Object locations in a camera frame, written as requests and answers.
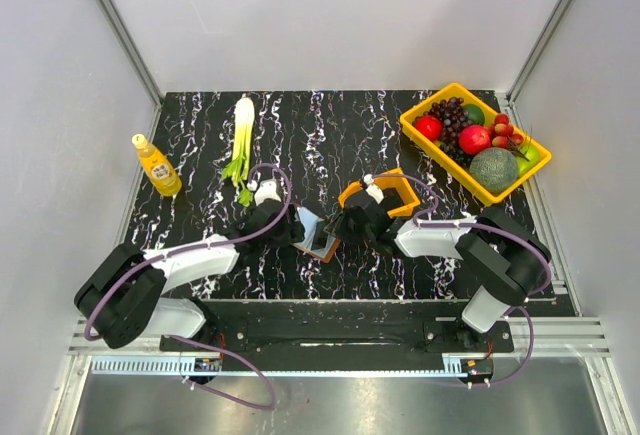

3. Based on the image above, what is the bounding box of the red lychee cluster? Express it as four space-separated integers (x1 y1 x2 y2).
488 113 524 149

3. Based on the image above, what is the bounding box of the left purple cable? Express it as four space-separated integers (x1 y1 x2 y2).
83 163 294 412

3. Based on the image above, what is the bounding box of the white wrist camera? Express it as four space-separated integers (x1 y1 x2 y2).
247 179 282 206
362 174 384 204

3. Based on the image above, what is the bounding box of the red pomegranate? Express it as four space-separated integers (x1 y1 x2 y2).
458 125 492 155

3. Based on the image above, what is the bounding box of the yellow juice bottle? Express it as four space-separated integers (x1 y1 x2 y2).
131 134 182 197

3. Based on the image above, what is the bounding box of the green netted melon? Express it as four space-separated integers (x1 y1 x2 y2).
469 147 518 194

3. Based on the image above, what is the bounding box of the purple cable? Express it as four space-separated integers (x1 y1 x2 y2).
364 172 551 389
83 163 294 412

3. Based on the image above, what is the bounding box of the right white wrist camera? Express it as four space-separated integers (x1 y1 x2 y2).
362 174 384 204

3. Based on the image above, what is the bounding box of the black credit card white edge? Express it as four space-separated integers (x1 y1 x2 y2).
310 220 333 252

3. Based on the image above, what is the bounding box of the small orange plastic bin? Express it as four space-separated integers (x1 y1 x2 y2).
338 168 420 218

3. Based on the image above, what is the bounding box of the green apple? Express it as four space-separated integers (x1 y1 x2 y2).
516 145 541 178

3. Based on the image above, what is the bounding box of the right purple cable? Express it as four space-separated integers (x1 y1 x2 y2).
364 172 551 389

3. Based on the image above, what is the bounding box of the brown leather card holder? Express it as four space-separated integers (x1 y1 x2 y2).
293 206 340 263

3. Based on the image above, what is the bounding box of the dark purple grape bunch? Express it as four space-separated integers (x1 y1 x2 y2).
427 97 473 168

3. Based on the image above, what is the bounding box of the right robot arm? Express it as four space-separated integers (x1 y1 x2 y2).
325 192 552 351

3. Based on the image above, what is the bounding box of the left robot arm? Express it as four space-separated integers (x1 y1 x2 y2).
74 199 305 350

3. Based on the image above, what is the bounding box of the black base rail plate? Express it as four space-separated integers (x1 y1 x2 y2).
159 299 516 356

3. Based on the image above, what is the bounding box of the dark green avocado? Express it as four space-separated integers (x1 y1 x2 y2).
462 104 485 126

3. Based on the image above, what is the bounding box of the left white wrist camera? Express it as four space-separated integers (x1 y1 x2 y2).
247 179 282 206

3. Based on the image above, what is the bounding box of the red apple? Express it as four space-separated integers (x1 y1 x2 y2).
413 115 443 142

